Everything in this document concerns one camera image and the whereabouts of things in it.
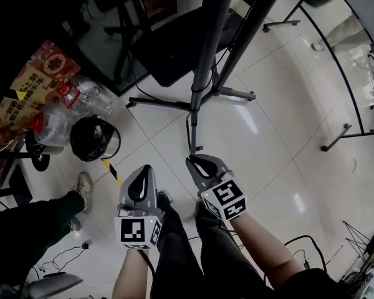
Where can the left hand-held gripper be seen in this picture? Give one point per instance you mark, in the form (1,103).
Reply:
(131,229)

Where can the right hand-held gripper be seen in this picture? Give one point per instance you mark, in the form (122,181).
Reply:
(227,198)

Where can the person's right forearm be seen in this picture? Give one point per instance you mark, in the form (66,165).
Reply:
(261,248)

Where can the person's left forearm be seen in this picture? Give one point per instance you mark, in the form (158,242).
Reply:
(131,273)

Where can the person's black shoe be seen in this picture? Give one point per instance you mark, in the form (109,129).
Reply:
(201,209)
(165,198)

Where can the yellow black floor tape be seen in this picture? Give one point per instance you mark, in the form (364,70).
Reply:
(112,170)

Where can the person's black trousers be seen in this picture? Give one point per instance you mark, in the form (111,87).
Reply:
(180,254)

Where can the black metal TV stand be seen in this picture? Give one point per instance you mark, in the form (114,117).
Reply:
(205,58)

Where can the black TV stand shelf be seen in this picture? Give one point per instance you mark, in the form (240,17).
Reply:
(168,51)

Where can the grey office chair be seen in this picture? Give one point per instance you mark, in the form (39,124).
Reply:
(56,286)

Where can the printed cardboard box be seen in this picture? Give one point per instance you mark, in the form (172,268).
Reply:
(28,83)

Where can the person's black sleeve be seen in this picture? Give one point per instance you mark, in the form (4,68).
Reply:
(318,282)

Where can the black tripod stand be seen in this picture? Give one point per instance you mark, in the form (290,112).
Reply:
(355,238)

